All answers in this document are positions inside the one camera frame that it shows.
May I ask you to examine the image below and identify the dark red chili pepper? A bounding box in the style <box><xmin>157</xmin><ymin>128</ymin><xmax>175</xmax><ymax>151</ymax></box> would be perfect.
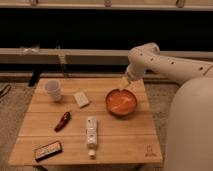
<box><xmin>54</xmin><ymin>112</ymin><xmax>71</xmax><ymax>132</ymax></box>

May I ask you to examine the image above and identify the black cable left floor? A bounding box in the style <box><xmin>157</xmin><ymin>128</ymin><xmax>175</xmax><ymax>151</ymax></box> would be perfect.
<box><xmin>0</xmin><ymin>83</ymin><xmax>12</xmax><ymax>98</ymax></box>

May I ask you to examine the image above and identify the white square sponge block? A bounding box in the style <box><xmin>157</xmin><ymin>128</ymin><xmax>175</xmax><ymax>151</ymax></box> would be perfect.
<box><xmin>74</xmin><ymin>91</ymin><xmax>90</xmax><ymax>108</ymax></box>

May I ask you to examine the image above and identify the grey metal rail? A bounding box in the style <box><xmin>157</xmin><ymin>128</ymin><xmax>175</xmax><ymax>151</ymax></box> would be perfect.
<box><xmin>0</xmin><ymin>47</ymin><xmax>213</xmax><ymax>65</ymax></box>

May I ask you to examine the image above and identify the wooden table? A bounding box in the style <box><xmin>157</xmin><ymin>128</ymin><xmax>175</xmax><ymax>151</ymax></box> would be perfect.
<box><xmin>9</xmin><ymin>78</ymin><xmax>162</xmax><ymax>166</ymax></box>

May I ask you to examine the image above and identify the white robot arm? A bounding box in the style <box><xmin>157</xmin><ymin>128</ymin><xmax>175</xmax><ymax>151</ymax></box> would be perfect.
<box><xmin>124</xmin><ymin>43</ymin><xmax>213</xmax><ymax>171</ymax></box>

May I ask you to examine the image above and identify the orange bowl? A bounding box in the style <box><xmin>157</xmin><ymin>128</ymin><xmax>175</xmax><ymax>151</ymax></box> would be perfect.
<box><xmin>105</xmin><ymin>89</ymin><xmax>137</xmax><ymax>116</ymax></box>

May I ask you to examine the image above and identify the black orange eraser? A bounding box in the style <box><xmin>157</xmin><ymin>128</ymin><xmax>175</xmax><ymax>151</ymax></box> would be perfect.
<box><xmin>34</xmin><ymin>141</ymin><xmax>62</xmax><ymax>162</ymax></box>

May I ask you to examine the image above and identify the white tube bottle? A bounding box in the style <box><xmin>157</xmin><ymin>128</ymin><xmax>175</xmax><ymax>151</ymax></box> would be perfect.
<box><xmin>86</xmin><ymin>116</ymin><xmax>98</xmax><ymax>159</ymax></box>

